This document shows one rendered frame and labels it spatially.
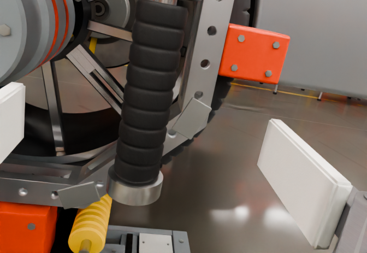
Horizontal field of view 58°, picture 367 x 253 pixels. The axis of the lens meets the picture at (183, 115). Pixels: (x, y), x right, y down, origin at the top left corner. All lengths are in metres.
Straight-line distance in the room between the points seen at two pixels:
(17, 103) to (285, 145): 0.13
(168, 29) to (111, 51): 0.76
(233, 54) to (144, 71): 0.25
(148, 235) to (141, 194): 1.06
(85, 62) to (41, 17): 0.22
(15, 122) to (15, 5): 0.16
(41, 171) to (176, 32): 0.40
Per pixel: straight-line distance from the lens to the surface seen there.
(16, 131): 0.18
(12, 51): 0.32
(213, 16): 0.45
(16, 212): 0.56
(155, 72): 0.22
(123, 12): 0.92
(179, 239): 1.33
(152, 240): 1.30
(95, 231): 0.58
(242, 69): 0.47
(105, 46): 0.97
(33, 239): 0.58
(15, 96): 0.17
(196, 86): 0.46
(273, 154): 0.18
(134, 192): 0.25
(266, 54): 0.48
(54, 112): 0.60
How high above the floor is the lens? 0.89
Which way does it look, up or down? 18 degrees down
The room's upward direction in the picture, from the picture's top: 11 degrees clockwise
